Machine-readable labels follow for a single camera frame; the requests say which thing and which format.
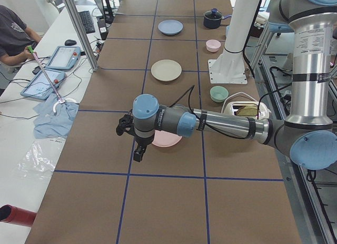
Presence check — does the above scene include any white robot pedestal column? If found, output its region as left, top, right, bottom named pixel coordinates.
left=223, top=0, right=262, bottom=55

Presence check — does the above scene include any pink bowl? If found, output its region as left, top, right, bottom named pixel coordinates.
left=206, top=40, right=221, bottom=53

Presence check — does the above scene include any grabber stick with green handle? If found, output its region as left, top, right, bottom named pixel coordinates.
left=27, top=45, right=77, bottom=114

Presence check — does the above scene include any upper teach pendant tablet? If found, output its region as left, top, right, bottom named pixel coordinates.
left=45, top=46, right=81, bottom=71

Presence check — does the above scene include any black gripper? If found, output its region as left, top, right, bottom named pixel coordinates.
left=116, top=114, right=146, bottom=162

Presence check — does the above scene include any black box with white label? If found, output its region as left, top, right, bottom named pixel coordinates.
left=97, top=19, right=108, bottom=40

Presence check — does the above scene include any aluminium frame post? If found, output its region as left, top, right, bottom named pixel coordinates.
left=63, top=0, right=98, bottom=72

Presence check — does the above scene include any red tube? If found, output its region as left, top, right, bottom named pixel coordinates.
left=1, top=204, right=36, bottom=227

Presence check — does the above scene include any light blue cloth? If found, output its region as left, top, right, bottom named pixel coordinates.
left=33, top=93, right=78, bottom=139

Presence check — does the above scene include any pink plate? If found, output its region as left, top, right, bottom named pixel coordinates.
left=152, top=130, right=182, bottom=148

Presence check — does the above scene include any teach pendant tablet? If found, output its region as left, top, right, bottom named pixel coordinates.
left=20, top=69, right=66, bottom=100
left=45, top=46, right=81, bottom=71

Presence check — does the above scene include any dark blue pot with lid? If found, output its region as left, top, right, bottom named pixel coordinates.
left=203, top=8, right=232, bottom=29

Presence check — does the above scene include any clear plastic bag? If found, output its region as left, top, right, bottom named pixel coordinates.
left=14, top=139, right=64, bottom=180

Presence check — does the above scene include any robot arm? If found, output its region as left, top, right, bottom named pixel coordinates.
left=116, top=0, right=336, bottom=170

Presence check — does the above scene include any white toaster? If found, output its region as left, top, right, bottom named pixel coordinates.
left=221, top=92, right=271, bottom=120

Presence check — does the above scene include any seated person in grey shirt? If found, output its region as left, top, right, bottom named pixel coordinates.
left=1, top=5, right=42, bottom=66

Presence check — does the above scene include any black keyboard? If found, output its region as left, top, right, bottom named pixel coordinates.
left=78, top=11, right=95, bottom=34

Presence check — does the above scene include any lower teach pendant tablet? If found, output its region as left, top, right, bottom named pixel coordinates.
left=20, top=69, right=66, bottom=100

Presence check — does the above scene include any cream plate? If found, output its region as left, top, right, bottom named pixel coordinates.
left=151, top=60, right=182, bottom=82

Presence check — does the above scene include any black computer mouse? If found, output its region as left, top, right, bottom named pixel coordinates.
left=64, top=39, right=77, bottom=46

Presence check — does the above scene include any green bowl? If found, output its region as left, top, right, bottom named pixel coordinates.
left=210, top=86, right=229, bottom=103

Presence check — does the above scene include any blue plate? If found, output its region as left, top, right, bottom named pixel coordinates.
left=158, top=19, right=183, bottom=35

